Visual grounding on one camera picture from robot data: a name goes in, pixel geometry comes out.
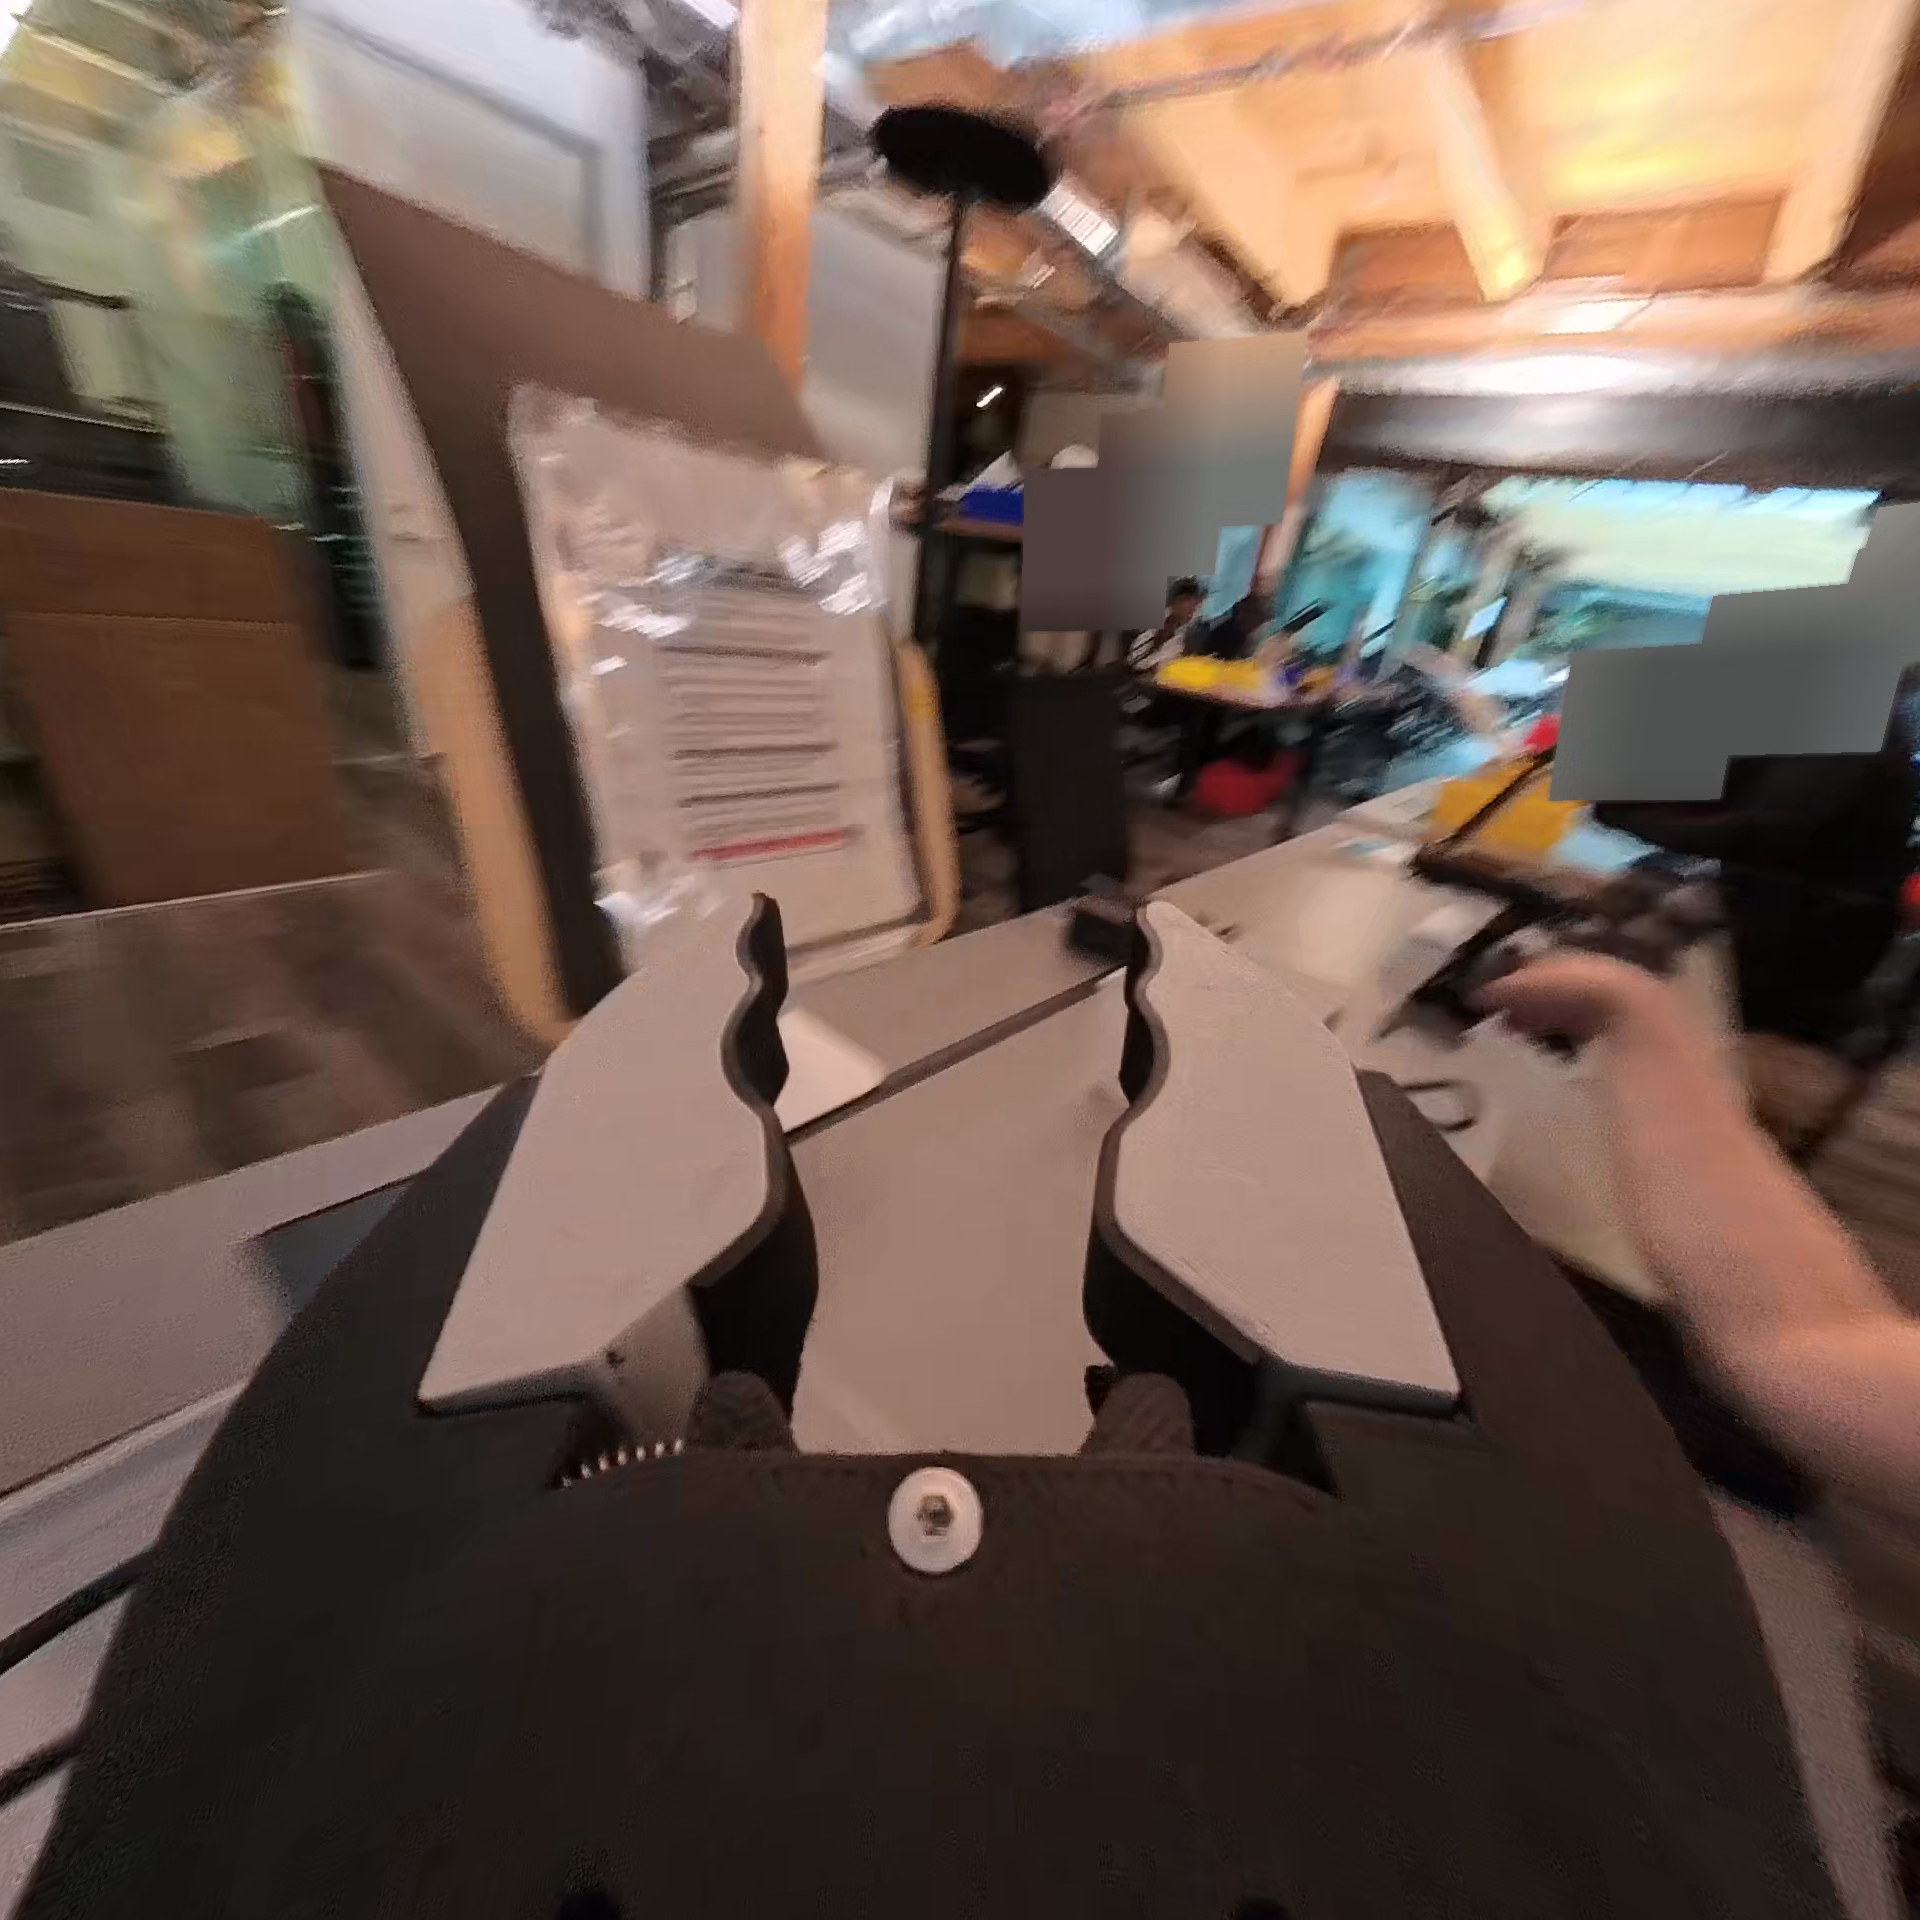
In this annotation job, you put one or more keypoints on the person's right forearm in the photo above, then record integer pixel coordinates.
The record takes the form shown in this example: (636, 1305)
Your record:
(1799, 1348)

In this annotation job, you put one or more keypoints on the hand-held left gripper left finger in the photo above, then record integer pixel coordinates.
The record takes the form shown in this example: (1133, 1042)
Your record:
(615, 1184)

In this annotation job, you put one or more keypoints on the brown cardboard panel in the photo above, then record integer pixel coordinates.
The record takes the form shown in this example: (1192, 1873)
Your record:
(524, 300)

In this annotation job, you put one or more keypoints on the person's right hand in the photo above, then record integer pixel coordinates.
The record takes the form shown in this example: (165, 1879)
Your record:
(1651, 1080)

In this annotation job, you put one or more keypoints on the brown cardboard box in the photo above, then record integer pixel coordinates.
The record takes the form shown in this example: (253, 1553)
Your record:
(150, 720)

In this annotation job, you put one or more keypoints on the red storage bin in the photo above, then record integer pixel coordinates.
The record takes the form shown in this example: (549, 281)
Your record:
(1245, 780)

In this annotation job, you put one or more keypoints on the black power adapter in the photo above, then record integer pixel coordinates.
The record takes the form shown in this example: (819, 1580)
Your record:
(1102, 926)

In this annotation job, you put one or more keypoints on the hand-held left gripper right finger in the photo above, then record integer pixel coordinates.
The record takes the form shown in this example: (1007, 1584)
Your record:
(1276, 1200)

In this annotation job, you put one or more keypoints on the wooden support post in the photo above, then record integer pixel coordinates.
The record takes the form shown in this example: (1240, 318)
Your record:
(780, 182)

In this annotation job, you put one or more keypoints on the white sign stand base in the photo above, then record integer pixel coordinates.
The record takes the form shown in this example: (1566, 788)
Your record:
(827, 1066)

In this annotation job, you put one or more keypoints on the black floor lamp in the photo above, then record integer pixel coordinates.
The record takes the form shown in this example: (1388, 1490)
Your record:
(960, 148)

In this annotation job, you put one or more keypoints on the yellow storage bin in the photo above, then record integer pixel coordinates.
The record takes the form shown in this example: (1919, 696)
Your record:
(1231, 682)

